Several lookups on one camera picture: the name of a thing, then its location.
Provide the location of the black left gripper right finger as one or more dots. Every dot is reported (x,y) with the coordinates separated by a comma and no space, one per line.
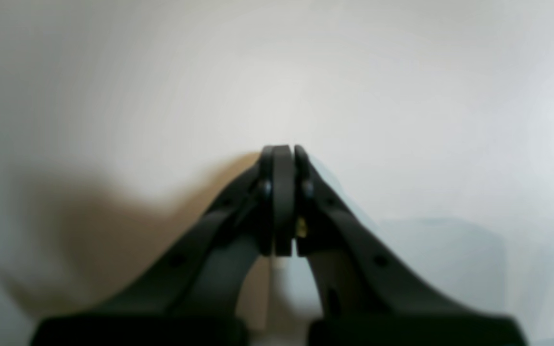
(369,296)

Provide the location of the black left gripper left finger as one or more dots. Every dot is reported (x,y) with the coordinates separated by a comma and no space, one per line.
(188,297)

